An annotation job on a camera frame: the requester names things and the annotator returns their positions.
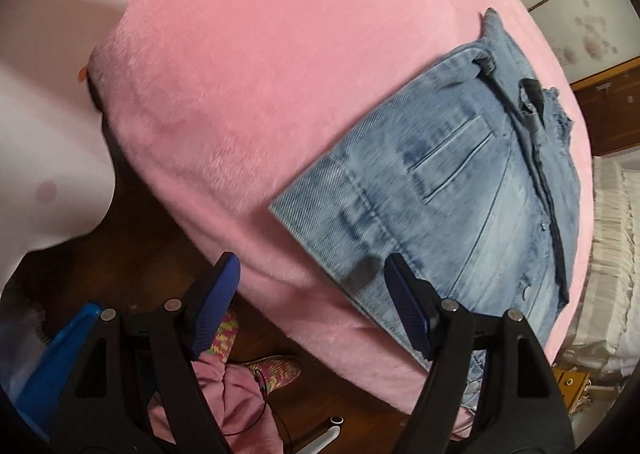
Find pink plush bed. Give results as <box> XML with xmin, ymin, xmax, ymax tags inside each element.
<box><xmin>60</xmin><ymin>0</ymin><xmax>596</xmax><ymax>440</ymax></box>

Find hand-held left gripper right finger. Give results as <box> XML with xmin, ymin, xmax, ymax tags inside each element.
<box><xmin>384</xmin><ymin>253</ymin><xmax>576</xmax><ymax>454</ymax></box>

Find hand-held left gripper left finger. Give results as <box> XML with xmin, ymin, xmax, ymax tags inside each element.
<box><xmin>50</xmin><ymin>253</ymin><xmax>242</xmax><ymax>454</ymax></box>

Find knitted slipper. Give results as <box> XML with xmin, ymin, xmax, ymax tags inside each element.
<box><xmin>210</xmin><ymin>311</ymin><xmax>240</xmax><ymax>365</ymax></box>
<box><xmin>247</xmin><ymin>355</ymin><xmax>303</xmax><ymax>392</ymax></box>

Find wooden drawer cabinet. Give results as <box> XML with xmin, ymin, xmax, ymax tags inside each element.
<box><xmin>552</xmin><ymin>366</ymin><xmax>593</xmax><ymax>415</ymax></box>

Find white lace furniture cover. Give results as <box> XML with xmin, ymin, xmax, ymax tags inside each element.
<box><xmin>565</xmin><ymin>149</ymin><xmax>640</xmax><ymax>380</ymax></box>

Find black cable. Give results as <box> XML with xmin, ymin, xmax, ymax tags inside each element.
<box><xmin>220</xmin><ymin>366</ymin><xmax>301</xmax><ymax>454</ymax></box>

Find blue plastic object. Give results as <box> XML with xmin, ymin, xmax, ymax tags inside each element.
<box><xmin>15</xmin><ymin>301</ymin><xmax>108</xmax><ymax>440</ymax></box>

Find blue denim jacket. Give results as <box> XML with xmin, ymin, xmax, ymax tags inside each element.
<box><xmin>269</xmin><ymin>8</ymin><xmax>581</xmax><ymax>415</ymax></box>

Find wooden door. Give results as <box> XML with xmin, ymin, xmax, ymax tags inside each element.
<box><xmin>570</xmin><ymin>57</ymin><xmax>640</xmax><ymax>157</ymax></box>

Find floral wardrobe doors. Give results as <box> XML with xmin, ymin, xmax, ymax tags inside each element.
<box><xmin>492</xmin><ymin>0</ymin><xmax>640</xmax><ymax>85</ymax></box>

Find white tube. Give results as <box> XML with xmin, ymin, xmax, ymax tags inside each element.
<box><xmin>295</xmin><ymin>415</ymin><xmax>346</xmax><ymax>454</ymax></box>

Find person's pink pants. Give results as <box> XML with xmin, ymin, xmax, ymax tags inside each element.
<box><xmin>150</xmin><ymin>349</ymin><xmax>286</xmax><ymax>454</ymax></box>

